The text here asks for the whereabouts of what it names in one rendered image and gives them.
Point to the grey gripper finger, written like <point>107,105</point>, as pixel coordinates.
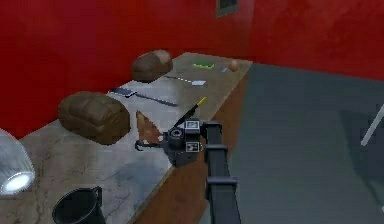
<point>151,145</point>

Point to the grey spatula with white head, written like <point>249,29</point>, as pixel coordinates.
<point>195,82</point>

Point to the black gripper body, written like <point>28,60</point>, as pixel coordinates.
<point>176,136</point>

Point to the grey framed wall picture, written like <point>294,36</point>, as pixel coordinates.
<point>227,6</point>

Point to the red arrow head yellow markings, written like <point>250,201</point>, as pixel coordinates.
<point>145,128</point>

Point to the shiny metal cup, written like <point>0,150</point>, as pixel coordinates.
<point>15,166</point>

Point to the small blue card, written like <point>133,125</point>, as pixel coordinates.
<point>223,69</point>

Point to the white slanted bar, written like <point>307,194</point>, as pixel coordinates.
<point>373,125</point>

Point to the large brown bread loaf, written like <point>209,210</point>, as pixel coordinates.
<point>95,116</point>

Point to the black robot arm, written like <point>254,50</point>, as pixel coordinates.
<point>218,186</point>

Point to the small brown bread loaf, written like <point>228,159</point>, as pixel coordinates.
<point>151,65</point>

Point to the green sponge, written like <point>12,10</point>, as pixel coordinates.
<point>203,65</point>

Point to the black pot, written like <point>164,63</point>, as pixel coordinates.
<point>78,208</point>

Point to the brown counter with marble top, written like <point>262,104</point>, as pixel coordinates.
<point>180,196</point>

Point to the tan potato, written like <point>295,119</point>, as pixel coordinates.
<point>233,65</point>

